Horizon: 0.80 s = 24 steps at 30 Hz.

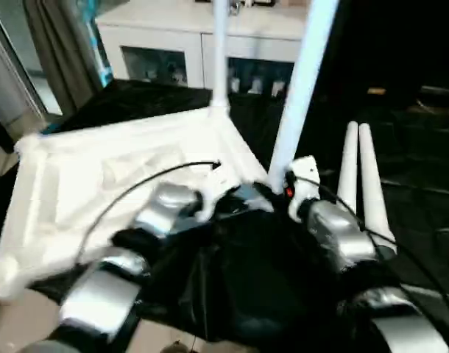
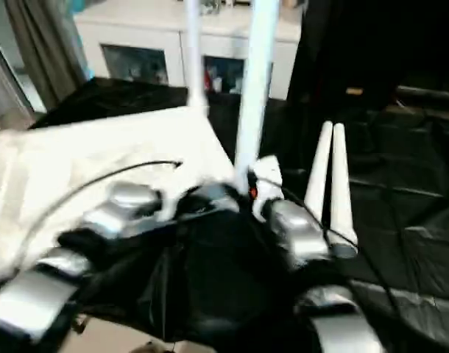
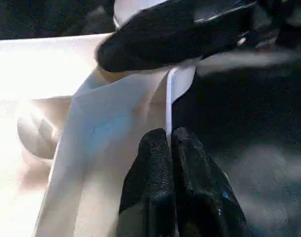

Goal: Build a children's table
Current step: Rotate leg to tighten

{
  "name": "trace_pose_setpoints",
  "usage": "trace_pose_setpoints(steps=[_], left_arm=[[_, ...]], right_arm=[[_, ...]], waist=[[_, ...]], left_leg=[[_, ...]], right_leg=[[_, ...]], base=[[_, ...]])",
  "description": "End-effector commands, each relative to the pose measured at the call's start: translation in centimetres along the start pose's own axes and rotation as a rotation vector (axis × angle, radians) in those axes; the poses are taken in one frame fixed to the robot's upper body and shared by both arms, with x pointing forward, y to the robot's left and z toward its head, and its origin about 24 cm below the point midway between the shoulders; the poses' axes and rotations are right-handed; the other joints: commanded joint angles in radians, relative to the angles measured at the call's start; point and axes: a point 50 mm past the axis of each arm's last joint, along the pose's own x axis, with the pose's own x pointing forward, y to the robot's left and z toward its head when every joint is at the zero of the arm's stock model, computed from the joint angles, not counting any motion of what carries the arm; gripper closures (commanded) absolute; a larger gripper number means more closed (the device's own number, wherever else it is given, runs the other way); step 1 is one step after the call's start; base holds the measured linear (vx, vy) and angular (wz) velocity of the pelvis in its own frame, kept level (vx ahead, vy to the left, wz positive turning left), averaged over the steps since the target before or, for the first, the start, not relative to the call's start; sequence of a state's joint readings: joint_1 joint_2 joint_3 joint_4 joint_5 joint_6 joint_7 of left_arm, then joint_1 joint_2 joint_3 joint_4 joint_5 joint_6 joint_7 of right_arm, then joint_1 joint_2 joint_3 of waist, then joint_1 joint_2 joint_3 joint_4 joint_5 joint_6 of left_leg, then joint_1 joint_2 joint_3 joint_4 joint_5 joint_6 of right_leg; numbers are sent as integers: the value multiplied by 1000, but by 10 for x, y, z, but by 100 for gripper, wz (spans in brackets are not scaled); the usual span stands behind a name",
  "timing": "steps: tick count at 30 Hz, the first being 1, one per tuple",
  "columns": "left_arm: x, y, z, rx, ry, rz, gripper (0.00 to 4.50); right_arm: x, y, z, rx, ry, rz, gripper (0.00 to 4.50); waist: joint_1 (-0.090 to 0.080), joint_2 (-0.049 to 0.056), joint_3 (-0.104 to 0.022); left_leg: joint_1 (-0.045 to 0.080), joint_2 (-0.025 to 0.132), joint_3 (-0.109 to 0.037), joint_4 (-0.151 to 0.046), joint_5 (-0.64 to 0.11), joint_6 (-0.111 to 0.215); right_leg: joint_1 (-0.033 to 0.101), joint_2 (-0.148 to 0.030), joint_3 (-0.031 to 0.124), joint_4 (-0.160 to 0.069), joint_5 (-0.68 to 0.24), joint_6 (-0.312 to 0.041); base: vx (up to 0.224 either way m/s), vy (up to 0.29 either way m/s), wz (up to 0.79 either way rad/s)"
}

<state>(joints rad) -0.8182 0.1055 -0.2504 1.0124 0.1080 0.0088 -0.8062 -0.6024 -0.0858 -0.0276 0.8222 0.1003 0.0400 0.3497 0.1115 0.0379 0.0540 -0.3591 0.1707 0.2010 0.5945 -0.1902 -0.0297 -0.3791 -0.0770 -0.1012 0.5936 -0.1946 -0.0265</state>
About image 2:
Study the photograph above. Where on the black plastic mat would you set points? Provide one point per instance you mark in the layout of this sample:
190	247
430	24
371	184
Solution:
217	279

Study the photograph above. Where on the white glass-door cabinet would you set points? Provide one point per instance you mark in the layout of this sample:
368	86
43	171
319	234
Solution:
136	33

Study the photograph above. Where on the black stand leg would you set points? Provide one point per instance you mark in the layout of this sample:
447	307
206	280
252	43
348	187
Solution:
81	326

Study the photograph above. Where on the black box with yellow label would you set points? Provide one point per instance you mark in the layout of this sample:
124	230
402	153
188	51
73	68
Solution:
342	44

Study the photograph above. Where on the white plastic table leg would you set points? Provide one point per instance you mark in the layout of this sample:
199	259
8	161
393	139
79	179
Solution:
318	169
341	184
195	55
255	92

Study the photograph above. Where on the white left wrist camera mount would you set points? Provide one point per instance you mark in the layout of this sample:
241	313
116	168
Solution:
169	206

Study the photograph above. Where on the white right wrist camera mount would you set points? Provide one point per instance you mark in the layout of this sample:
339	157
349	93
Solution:
268	173

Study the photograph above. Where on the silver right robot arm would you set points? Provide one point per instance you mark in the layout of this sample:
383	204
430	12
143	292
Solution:
302	228

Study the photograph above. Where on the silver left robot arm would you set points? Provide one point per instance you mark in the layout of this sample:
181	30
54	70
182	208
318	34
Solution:
33	301

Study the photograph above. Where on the grey-brown curtain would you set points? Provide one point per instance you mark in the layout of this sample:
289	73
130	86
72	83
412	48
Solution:
44	48

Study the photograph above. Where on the dark metal rail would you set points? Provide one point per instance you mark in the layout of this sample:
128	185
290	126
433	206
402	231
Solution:
427	91

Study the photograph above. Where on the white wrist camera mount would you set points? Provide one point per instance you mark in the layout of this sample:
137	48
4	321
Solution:
169	206
268	173

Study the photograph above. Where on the white plastic table top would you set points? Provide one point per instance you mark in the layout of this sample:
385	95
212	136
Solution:
81	165

